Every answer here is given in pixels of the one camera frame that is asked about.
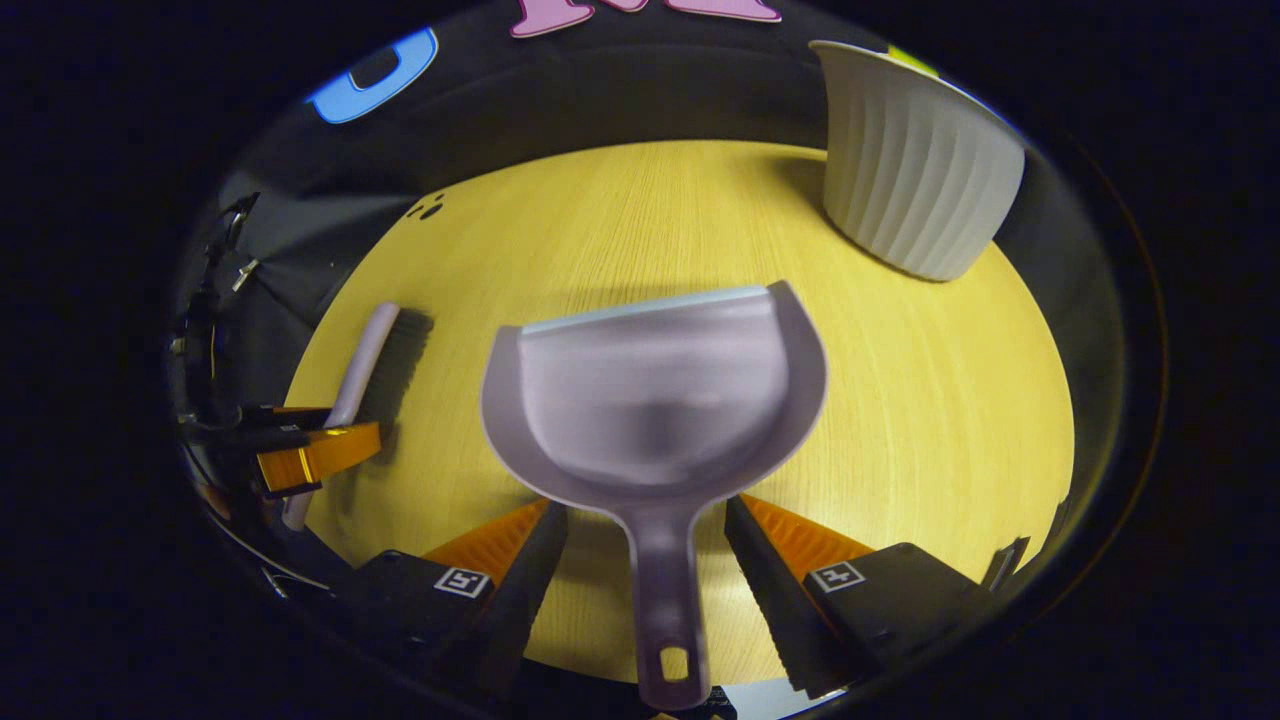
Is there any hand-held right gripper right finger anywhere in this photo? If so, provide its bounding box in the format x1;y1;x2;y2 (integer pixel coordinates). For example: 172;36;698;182
724;493;1032;700

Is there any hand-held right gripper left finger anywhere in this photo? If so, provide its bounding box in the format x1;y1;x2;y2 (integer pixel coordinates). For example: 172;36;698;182
338;499;570;703

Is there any white ribbed garbage bin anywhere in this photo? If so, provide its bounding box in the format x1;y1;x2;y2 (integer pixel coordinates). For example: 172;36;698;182
808;40;1027;283

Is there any wooden desktop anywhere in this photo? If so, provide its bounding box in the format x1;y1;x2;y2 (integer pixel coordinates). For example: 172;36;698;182
285;140;1076;691

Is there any black backdrop cloth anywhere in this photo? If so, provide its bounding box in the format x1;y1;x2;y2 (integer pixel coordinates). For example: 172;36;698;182
165;0;1131;601

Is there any black cable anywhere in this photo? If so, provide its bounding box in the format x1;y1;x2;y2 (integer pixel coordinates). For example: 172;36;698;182
190;193;263;421

